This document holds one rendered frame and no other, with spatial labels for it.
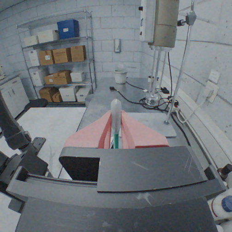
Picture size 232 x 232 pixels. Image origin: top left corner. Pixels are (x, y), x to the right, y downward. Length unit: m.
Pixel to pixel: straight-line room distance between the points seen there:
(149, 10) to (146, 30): 0.07
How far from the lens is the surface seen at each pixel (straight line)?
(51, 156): 0.54
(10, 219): 0.53
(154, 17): 0.44
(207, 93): 0.63
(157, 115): 0.70
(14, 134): 0.48
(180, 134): 0.63
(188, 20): 0.52
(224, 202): 0.40
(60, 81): 2.48
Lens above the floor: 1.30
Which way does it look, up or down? 36 degrees down
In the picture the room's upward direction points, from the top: straight up
